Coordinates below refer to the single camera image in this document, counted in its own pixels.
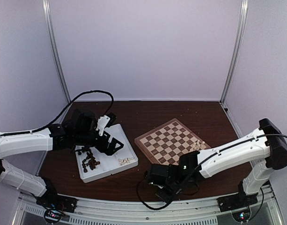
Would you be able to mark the wooden chess board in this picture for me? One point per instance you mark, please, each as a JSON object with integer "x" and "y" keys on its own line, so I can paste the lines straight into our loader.
{"x": 166, "y": 143}

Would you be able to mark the aluminium frame post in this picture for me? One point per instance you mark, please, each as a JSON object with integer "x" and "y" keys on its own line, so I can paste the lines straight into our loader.
{"x": 55, "y": 53}
{"x": 235, "y": 55}

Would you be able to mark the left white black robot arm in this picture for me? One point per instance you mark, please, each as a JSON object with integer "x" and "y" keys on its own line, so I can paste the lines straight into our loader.
{"x": 82, "y": 129}

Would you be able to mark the left controller board with LEDs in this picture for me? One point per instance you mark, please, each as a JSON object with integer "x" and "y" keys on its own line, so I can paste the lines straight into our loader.
{"x": 52, "y": 216}

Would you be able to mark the left aluminium frame post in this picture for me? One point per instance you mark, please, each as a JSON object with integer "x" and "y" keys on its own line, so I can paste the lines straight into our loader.
{"x": 55, "y": 53}

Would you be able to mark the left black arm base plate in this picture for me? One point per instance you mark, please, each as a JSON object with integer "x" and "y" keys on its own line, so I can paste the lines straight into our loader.
{"x": 60, "y": 203}

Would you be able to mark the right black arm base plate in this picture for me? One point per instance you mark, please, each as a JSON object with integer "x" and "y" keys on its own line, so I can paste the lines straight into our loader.
{"x": 233, "y": 202}

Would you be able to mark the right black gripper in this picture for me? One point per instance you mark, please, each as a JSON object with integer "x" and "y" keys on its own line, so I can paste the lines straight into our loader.
{"x": 165, "y": 198}

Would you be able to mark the light chess pawn piece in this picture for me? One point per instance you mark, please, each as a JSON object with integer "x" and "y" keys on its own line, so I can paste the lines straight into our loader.
{"x": 203, "y": 145}

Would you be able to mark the front aluminium frame rail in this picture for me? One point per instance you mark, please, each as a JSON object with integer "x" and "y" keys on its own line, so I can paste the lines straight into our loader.
{"x": 204, "y": 211}

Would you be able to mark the right aluminium frame post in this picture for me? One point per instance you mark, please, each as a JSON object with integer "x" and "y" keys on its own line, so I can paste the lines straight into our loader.
{"x": 235, "y": 55}

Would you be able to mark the white plastic compartment tray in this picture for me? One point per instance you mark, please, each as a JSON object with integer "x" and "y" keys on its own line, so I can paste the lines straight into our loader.
{"x": 109, "y": 165}

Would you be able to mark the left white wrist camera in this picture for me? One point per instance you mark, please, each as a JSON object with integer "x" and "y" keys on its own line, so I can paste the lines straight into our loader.
{"x": 105, "y": 121}

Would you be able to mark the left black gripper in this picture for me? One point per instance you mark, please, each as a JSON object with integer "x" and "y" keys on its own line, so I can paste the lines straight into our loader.
{"x": 109, "y": 151}

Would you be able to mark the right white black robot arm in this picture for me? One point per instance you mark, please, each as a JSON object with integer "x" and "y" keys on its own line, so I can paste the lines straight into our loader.
{"x": 266, "y": 144}

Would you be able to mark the pile of light chess pieces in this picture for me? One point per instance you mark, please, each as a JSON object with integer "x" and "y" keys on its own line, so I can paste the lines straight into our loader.
{"x": 126, "y": 160}

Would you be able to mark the controller board with leds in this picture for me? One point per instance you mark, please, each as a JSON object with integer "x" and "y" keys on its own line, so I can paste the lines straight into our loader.
{"x": 52, "y": 216}
{"x": 241, "y": 216}

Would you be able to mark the pile of dark chess pieces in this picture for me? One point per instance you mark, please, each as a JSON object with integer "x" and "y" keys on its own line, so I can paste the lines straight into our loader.
{"x": 89, "y": 161}

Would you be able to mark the right controller board with LEDs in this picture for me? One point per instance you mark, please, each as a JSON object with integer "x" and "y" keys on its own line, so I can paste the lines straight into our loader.
{"x": 241, "y": 216}

